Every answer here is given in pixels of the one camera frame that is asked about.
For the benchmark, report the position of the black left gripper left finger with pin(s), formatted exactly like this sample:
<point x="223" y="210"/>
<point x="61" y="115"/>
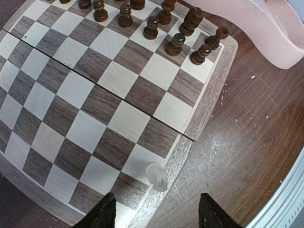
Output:
<point x="102" y="215"/>

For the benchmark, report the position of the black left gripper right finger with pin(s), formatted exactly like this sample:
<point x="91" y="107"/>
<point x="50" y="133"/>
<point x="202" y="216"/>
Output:
<point x="212" y="215"/>

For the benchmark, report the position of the pink double pet bowl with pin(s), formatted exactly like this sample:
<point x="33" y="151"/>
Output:
<point x="274" y="26"/>

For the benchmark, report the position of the dark chess pieces row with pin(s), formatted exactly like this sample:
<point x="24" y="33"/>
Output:
<point x="152" y="23"/>

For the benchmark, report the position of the aluminium front rail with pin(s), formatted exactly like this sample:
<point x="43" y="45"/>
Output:
<point x="286" y="203"/>

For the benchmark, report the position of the white chess piece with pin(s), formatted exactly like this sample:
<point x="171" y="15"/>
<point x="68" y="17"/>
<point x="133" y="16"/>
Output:
<point x="157" y="176"/>

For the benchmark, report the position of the wooden chess board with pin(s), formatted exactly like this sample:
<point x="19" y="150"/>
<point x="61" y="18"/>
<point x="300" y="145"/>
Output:
<point x="86" y="106"/>

